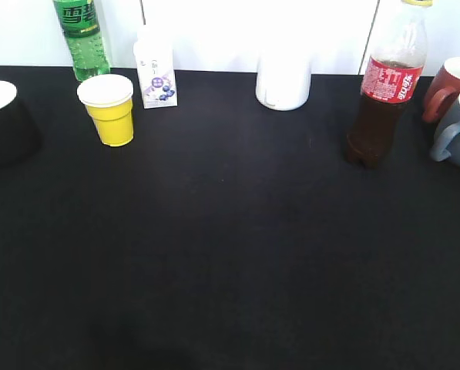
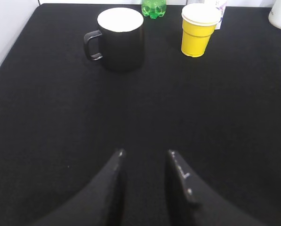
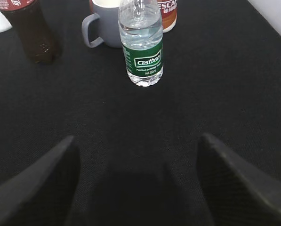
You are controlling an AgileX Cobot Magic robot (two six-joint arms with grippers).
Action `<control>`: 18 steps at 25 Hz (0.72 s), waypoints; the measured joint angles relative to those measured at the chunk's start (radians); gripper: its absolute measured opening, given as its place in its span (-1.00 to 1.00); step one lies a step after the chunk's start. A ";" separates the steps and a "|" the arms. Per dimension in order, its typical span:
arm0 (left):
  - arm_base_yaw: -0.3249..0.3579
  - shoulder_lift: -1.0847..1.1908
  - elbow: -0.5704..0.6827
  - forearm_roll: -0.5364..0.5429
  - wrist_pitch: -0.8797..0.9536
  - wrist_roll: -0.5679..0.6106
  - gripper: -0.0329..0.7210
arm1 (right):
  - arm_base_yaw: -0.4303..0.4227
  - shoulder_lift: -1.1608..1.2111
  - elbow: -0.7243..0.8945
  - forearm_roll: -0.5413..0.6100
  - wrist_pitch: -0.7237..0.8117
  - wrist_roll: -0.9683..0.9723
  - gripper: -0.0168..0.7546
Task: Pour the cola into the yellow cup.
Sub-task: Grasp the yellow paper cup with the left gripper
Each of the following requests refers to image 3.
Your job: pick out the Cestbon water bottle green label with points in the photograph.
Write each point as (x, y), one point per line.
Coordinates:
(141, 33)

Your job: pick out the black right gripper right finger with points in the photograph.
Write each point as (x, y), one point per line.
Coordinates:
(237, 193)

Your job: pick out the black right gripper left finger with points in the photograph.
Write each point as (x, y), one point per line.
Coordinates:
(43, 193)

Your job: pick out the grey mug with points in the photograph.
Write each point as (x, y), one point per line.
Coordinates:
(105, 13)

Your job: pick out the cola bottle red label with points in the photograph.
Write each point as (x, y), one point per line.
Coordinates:
(38, 41)

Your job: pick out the Nescafe coffee bottle brown label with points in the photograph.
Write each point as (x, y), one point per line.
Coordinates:
(169, 14)

